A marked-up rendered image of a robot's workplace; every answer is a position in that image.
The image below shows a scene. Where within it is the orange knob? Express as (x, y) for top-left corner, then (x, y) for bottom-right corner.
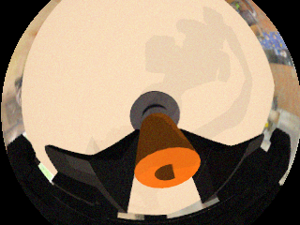
(134, 113), (200, 188)

